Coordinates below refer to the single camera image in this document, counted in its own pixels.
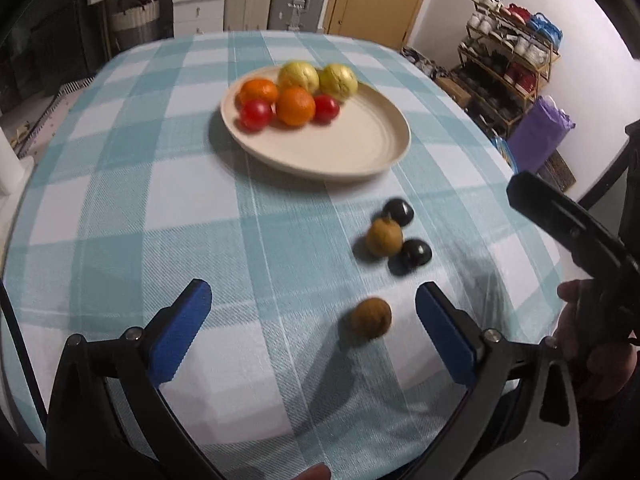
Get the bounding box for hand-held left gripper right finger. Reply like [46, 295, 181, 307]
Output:
[400, 281, 584, 480]

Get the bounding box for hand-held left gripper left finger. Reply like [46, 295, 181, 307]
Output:
[45, 278, 224, 480]

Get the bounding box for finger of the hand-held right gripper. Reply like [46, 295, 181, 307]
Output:
[506, 171, 632, 282]

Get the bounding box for brown passion fruit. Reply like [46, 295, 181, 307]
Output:
[364, 217, 404, 257]
[349, 297, 393, 342]

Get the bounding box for dark purple plum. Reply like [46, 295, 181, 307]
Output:
[382, 198, 415, 228]
[395, 239, 433, 274]

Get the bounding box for cream round plate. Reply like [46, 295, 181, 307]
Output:
[220, 65, 412, 181]

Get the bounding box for red tomato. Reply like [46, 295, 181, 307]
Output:
[240, 99, 274, 132]
[312, 95, 341, 124]

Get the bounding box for small orange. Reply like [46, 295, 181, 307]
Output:
[239, 78, 279, 109]

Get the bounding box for large orange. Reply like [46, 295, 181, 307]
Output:
[276, 86, 317, 127]

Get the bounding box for yellow-green guava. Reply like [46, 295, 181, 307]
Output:
[319, 63, 359, 101]
[277, 61, 320, 95]

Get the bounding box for person's right hand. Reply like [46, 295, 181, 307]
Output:
[552, 279, 640, 402]

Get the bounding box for person's left hand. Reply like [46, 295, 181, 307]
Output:
[280, 462, 332, 480]

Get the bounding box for blue plastic bag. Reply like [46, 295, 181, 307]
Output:
[492, 135, 516, 171]

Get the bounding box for purple bag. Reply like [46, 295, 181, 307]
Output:
[507, 95, 577, 176]

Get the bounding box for teal checked tablecloth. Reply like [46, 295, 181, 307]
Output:
[0, 30, 567, 480]

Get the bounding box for wooden shoe rack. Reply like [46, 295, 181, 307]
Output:
[457, 10, 562, 142]

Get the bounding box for small cardboard box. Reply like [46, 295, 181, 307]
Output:
[435, 75, 474, 109]

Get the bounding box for rows of racked shoes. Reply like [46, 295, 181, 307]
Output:
[467, 0, 564, 92]

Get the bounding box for pile of loose sneakers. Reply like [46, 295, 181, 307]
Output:
[400, 46, 442, 79]

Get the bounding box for white paper towel roll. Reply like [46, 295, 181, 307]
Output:
[0, 127, 23, 185]

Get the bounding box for striped rug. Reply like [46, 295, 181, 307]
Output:
[15, 77, 97, 157]

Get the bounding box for tan wooden door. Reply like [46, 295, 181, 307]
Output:
[322, 0, 441, 51]

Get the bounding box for dark grey fridge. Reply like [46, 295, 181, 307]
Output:
[10, 5, 109, 107]

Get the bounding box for wicker basket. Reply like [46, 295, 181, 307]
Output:
[111, 0, 161, 47]

